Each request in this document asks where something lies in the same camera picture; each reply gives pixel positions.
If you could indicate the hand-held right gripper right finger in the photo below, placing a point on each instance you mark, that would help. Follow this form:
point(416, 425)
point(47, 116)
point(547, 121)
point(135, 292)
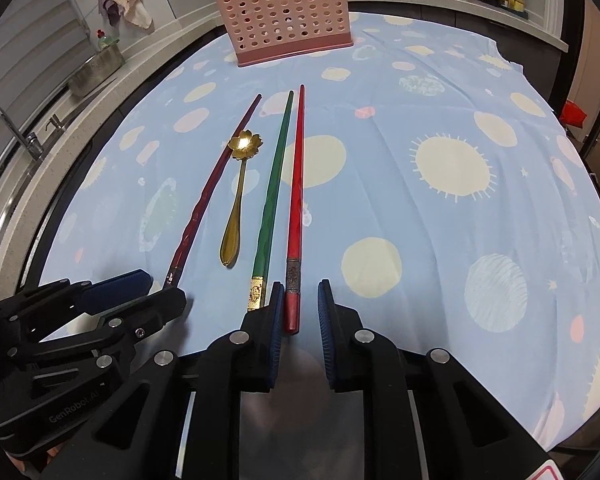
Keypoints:
point(327, 330)

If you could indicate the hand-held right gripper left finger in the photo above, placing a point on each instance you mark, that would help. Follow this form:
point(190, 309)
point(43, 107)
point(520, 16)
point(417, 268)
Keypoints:
point(275, 320)

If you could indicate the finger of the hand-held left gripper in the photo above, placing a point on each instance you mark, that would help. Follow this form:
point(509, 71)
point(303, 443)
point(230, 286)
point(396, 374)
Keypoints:
point(115, 286)
point(150, 310)

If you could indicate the gold flower spoon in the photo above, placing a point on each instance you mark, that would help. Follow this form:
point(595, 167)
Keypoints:
point(228, 250)

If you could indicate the dark maroon chopstick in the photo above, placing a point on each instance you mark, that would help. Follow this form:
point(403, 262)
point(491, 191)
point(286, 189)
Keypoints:
point(195, 222)

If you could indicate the green chopstick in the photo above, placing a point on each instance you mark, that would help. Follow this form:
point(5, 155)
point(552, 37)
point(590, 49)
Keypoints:
point(273, 200)

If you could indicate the red chopstick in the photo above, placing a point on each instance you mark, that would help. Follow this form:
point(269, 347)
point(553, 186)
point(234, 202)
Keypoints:
point(296, 200)

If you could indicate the pink perforated utensil holder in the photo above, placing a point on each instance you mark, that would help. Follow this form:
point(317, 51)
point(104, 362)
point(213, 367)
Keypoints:
point(280, 15)

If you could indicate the blue patterned tablecloth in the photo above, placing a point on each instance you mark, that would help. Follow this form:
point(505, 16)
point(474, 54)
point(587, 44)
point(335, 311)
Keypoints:
point(430, 235)

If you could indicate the chrome soap dispenser pump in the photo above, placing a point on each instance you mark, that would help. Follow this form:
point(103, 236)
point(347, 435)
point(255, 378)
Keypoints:
point(54, 124)

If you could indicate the chrome kitchen faucet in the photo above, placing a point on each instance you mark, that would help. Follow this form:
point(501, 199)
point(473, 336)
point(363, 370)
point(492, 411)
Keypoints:
point(15, 125)

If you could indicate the metal colander bowl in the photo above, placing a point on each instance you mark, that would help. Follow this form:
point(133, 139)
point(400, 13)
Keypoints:
point(95, 72)

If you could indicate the green dish soap bottle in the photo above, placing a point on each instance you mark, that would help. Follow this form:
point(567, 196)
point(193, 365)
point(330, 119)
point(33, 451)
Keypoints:
point(102, 40)

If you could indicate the purple hanging cloth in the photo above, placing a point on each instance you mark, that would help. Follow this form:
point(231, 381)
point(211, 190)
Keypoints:
point(107, 5)

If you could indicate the red bag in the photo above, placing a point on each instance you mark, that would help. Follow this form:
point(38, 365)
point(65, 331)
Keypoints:
point(573, 114)

